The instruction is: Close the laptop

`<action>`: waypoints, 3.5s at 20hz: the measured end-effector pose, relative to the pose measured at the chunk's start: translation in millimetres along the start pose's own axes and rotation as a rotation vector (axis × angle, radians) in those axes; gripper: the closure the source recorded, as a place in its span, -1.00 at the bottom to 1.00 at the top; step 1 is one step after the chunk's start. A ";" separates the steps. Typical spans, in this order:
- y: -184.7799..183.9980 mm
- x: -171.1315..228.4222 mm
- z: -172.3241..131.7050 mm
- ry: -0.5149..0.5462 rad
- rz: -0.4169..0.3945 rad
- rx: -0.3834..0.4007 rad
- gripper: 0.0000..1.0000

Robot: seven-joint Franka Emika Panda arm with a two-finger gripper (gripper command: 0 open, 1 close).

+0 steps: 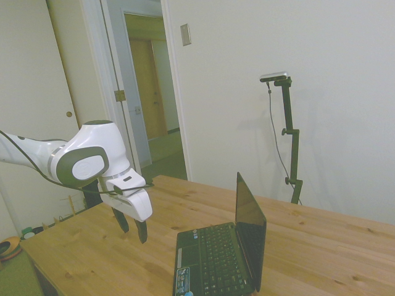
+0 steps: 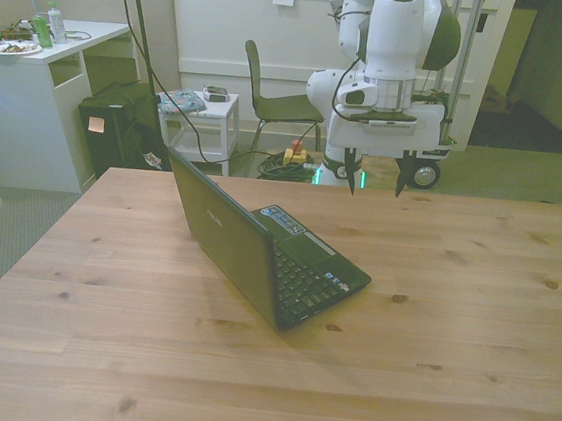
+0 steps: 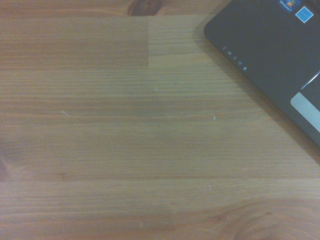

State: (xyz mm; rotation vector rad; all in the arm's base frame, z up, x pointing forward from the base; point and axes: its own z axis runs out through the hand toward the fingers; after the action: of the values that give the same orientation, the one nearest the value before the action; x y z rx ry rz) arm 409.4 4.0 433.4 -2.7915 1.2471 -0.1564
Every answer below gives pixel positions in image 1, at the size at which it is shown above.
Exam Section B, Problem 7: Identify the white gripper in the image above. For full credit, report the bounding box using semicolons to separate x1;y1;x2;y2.
98;175;154;245

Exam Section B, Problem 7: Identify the black laptop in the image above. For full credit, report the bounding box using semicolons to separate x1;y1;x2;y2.
172;171;267;296

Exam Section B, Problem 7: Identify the wooden rack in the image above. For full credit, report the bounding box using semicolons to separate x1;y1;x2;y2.
41;194;88;231

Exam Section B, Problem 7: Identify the orange and green bowl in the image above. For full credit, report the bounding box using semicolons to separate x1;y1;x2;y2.
0;236;23;263

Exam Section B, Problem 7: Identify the wooden far door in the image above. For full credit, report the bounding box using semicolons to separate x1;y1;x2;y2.
128;38;169;141

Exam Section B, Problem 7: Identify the white open door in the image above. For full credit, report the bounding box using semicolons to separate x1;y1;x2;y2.
100;0;153;170

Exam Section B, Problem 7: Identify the white closet door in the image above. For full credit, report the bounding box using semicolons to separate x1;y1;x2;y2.
0;0;81;141

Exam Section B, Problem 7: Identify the grey camera cable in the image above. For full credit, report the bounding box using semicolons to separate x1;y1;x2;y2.
265;81;293;186

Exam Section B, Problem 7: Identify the black camera stand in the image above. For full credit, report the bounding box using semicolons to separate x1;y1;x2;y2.
273;76;304;205

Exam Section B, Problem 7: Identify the grey wall switch plate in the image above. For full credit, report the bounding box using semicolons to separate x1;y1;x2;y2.
180;23;192;47

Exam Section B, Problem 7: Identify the silver exterior camera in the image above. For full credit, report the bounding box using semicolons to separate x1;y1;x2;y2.
259;71;290;83

